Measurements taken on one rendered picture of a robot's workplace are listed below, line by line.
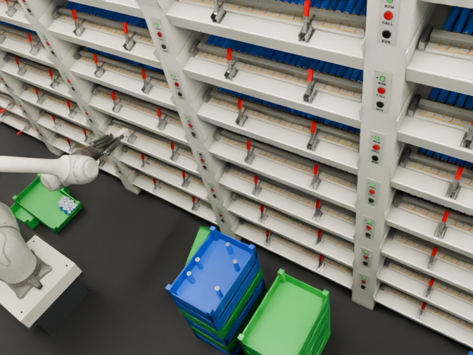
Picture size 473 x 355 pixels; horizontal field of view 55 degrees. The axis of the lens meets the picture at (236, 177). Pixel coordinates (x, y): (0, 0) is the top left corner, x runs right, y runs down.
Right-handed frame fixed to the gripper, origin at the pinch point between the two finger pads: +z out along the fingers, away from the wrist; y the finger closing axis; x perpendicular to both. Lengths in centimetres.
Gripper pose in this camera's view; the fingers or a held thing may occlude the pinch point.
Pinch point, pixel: (120, 134)
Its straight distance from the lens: 212.8
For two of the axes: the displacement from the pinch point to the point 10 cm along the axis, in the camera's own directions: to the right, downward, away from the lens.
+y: 8.2, 3.3, -4.7
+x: -0.5, -7.7, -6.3
